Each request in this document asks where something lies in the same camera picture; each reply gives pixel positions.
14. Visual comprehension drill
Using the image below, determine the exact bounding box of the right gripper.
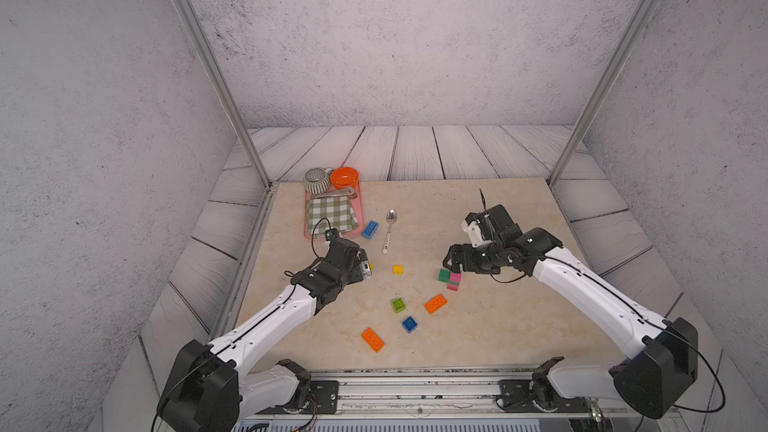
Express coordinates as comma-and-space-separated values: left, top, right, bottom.
432, 236, 471, 280

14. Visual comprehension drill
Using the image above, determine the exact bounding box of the aluminium front rail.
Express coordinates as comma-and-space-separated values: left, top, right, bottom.
157, 367, 691, 432

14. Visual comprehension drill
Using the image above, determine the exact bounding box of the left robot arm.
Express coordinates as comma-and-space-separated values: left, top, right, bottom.
154, 237, 371, 431

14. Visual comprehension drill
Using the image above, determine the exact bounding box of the aluminium frame post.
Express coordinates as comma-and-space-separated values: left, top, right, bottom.
547, 0, 660, 190
171, 0, 272, 189

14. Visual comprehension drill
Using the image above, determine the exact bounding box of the striped grey mug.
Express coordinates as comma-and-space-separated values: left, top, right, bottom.
303, 167, 333, 196

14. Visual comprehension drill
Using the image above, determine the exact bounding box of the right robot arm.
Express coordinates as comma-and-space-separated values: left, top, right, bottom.
443, 228, 698, 419

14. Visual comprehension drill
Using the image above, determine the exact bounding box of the green checkered cloth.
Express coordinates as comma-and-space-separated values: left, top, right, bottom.
306, 197, 360, 237

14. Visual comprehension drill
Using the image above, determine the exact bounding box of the left aluminium frame post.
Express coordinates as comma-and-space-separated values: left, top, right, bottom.
171, 0, 272, 189

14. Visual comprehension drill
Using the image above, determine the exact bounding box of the right aluminium frame post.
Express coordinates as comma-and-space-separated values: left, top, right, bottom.
547, 0, 660, 190

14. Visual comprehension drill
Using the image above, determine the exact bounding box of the orange lego brick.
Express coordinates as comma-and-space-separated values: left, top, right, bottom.
424, 294, 447, 314
361, 328, 385, 353

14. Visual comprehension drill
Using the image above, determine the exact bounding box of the orange lego brick front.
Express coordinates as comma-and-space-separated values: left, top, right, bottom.
361, 328, 385, 353

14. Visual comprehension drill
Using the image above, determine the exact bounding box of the metal utensil on tray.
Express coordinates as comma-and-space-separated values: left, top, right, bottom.
310, 187, 357, 200

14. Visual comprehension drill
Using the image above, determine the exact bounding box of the blue small lego brick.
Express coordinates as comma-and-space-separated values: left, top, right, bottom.
402, 317, 418, 333

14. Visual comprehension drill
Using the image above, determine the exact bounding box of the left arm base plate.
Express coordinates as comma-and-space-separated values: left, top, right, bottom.
282, 380, 339, 415

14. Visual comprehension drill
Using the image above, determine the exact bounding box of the lime green lego brick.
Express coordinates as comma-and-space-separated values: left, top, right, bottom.
390, 297, 407, 314

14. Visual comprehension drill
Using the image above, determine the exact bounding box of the blue long lego brick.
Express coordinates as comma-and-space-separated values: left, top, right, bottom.
362, 221, 379, 239

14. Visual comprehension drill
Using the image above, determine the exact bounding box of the dark green lego brick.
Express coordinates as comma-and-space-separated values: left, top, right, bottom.
438, 269, 451, 283

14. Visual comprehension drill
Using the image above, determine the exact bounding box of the orange bowl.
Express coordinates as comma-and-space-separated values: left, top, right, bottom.
330, 167, 360, 189

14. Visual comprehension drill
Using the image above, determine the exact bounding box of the pink tray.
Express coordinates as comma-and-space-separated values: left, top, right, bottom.
303, 185, 366, 239

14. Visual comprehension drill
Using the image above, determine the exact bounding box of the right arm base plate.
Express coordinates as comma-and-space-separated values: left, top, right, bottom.
494, 379, 590, 414

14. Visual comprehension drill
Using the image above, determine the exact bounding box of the metal spoon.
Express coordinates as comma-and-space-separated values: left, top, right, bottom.
382, 209, 397, 254

